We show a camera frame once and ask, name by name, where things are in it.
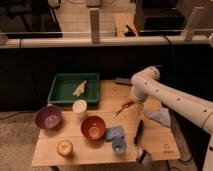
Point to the small black metal object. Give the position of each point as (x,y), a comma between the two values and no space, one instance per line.
(142,153)

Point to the purple bowl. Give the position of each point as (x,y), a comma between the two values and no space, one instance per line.
(48,117)

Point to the black spatula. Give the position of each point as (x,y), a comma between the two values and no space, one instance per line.
(138,133)

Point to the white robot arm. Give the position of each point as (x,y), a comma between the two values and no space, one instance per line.
(198,111)

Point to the yellow apple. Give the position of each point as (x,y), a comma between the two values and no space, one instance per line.
(65,148)

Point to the yellow banana piece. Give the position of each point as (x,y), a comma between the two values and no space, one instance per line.
(80,89)

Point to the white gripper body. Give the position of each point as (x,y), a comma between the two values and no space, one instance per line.
(139,108)

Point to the green plastic tray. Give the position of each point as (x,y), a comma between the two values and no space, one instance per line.
(63,86)

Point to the red bowl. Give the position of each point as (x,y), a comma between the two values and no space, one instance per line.
(93,128)

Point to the dark grey sponge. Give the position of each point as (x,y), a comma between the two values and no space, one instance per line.
(123,81)

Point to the left white post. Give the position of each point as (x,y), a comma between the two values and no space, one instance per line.
(95,26)

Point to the white paper cup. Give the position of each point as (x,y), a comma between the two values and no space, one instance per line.
(80,107)

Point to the black object on floor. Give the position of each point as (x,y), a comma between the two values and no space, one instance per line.
(129,32)

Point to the light blue cloth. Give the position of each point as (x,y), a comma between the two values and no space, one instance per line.
(161,116)

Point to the right white post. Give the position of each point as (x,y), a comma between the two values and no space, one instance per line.
(192,23)

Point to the blue plastic cup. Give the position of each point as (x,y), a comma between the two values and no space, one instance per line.
(119,146)

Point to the white railing bar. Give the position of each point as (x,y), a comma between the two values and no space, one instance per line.
(105,41)

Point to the white post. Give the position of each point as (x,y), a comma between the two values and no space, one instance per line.
(192,23)
(95,26)

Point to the red pepper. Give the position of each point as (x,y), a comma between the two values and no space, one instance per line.
(127,102)

